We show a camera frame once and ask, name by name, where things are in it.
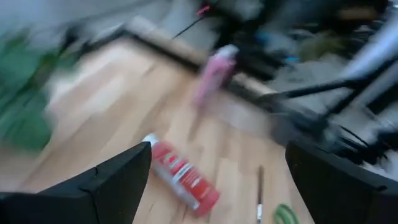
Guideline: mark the red paint bottle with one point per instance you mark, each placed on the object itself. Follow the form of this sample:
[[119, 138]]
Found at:
[[183, 177]]

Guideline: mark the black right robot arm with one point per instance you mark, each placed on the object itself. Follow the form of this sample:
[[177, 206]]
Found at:
[[311, 127]]

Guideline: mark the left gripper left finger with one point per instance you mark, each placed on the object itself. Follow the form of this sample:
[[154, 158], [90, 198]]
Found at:
[[124, 180]]

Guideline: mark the potted green plant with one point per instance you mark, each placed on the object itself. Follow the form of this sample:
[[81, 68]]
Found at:
[[21, 124]]

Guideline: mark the pink paint bottle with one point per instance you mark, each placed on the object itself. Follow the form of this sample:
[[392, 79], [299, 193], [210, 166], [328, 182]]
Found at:
[[216, 73]]

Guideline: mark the thin black pencil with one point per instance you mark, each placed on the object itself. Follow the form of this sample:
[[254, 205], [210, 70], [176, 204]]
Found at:
[[260, 193]]

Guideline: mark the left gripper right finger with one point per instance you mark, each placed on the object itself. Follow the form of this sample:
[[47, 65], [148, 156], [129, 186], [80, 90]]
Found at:
[[342, 196]]

